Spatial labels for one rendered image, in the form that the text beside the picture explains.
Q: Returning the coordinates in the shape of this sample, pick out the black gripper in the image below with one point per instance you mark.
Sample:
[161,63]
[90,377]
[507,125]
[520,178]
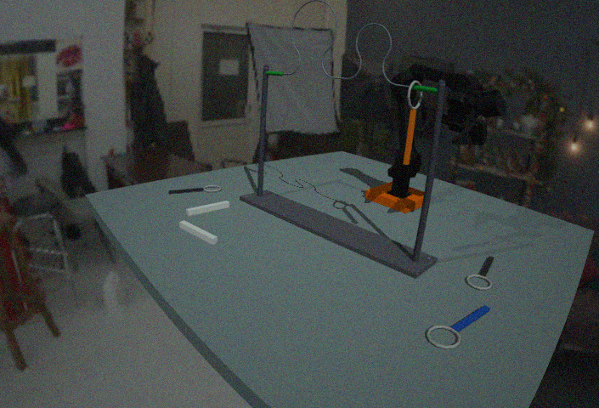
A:
[472,131]

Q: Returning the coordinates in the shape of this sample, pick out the orange handle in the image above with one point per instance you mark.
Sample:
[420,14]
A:
[411,124]

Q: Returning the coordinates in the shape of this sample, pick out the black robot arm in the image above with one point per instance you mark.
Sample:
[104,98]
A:
[462,98]

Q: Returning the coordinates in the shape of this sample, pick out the grey loop with blue handle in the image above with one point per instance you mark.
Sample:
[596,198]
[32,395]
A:
[458,327]

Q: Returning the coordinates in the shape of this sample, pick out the white rectangular bar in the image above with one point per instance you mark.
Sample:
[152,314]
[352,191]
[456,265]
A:
[207,208]
[204,235]

